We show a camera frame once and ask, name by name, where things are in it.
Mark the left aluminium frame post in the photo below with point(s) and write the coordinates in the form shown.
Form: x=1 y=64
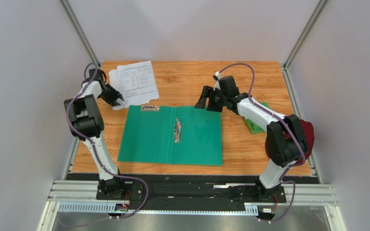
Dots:
x=73 y=19

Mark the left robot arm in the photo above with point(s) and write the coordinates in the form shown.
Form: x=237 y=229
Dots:
x=86 y=123

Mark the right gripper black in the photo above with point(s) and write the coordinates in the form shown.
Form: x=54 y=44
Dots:
x=209 y=99

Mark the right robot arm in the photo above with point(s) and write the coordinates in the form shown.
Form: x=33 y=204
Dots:
x=271 y=178

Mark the green folded cloth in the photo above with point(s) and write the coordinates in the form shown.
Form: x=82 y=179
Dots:
x=256 y=115

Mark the metal folder clamp bar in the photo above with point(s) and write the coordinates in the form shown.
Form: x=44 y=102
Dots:
x=150 y=108

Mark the green file folder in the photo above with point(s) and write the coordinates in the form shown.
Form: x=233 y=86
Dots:
x=148 y=137

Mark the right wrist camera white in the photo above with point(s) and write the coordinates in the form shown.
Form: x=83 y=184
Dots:
x=216 y=78

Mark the right aluminium frame post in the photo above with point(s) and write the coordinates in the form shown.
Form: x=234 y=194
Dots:
x=313 y=19

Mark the metal folder clip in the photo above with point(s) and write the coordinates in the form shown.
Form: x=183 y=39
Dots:
x=177 y=130

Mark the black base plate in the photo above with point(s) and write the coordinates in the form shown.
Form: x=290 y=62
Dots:
x=140 y=188

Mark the dark red hat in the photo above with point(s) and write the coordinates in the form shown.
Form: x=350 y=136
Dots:
x=307 y=131

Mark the lower white paper sheet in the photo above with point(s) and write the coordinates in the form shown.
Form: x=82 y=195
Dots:
x=114 y=82

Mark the aluminium frame post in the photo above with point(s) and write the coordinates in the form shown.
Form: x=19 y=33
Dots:
x=313 y=19
x=73 y=19

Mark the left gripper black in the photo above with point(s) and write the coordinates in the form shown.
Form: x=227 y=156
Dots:
x=115 y=94

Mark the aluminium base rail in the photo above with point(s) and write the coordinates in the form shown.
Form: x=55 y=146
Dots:
x=80 y=196

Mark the printed paper sheet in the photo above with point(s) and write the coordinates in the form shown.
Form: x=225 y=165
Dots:
x=137 y=83

